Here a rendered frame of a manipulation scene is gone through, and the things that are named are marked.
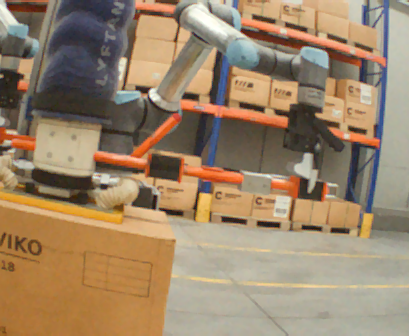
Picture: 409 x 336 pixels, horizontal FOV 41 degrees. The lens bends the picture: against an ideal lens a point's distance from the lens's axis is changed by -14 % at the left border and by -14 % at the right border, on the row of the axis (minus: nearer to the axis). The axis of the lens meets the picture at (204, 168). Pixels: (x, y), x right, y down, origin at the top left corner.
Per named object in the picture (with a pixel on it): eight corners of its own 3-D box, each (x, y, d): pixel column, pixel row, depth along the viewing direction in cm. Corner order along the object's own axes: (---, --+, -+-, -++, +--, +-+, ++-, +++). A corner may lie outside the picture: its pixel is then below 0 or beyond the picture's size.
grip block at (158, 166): (144, 178, 143) (148, 152, 142) (144, 175, 152) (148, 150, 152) (181, 184, 144) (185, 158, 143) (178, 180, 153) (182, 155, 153)
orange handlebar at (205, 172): (-25, 144, 139) (-23, 131, 139) (-1, 141, 169) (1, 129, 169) (330, 200, 149) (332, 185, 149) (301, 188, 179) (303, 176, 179)
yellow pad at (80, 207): (-10, 198, 130) (-8, 177, 129) (-2, 193, 140) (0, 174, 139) (121, 225, 133) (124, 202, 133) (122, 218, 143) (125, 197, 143)
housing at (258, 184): (240, 192, 147) (243, 172, 146) (236, 189, 153) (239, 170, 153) (269, 196, 147) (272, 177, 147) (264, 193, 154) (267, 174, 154)
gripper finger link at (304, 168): (290, 190, 147) (292, 153, 150) (313, 193, 147) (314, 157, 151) (294, 186, 144) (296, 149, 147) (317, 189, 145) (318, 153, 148)
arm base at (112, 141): (90, 155, 208) (94, 126, 207) (132, 161, 211) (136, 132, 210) (90, 158, 193) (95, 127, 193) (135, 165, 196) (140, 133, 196)
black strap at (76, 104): (24, 106, 132) (27, 90, 132) (39, 109, 155) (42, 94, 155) (111, 117, 135) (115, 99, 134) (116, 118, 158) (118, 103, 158)
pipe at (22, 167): (-7, 182, 131) (-5, 159, 131) (12, 174, 156) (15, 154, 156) (123, 208, 135) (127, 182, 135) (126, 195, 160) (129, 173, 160)
